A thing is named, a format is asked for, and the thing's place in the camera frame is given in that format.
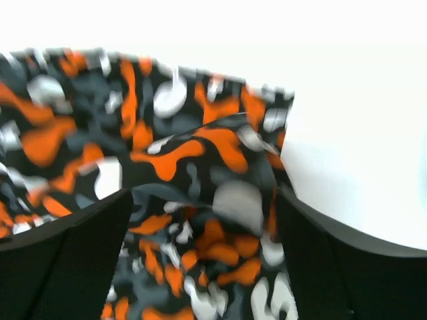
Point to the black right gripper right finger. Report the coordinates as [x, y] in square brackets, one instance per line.
[338, 272]

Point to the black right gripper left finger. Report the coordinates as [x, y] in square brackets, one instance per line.
[63, 269]

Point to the orange black camouflage shorts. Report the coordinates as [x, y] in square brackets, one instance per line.
[200, 155]

